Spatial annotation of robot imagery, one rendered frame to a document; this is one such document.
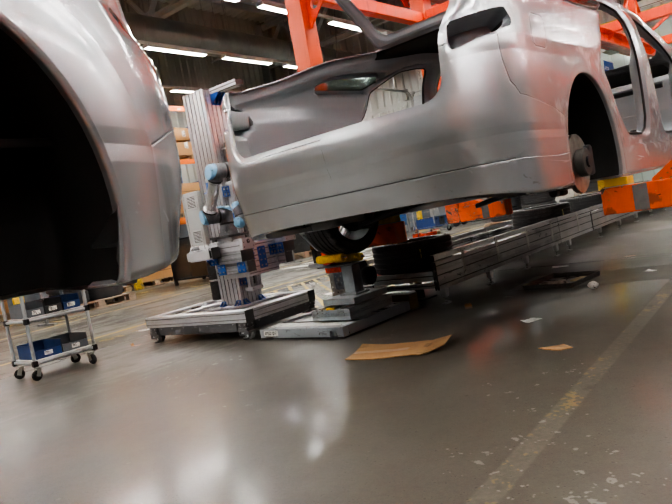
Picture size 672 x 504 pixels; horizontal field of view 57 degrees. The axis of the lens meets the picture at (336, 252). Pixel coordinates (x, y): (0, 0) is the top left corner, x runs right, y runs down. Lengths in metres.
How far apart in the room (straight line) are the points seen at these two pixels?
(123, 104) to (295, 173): 1.94
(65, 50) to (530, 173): 2.01
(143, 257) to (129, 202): 0.12
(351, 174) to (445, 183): 0.48
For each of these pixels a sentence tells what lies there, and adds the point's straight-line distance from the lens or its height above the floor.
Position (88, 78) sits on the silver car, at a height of 1.14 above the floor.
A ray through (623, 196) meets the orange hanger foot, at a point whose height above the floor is 0.62.
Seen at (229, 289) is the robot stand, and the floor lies 0.37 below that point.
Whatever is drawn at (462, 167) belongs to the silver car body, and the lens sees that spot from 2.76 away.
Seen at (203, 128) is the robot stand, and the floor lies 1.72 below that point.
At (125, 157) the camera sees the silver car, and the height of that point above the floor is 0.99.
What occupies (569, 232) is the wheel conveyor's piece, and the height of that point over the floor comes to 0.19.
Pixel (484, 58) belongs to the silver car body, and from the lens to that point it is 2.77.
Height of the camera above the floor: 0.79
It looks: 3 degrees down
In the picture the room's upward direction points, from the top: 10 degrees counter-clockwise
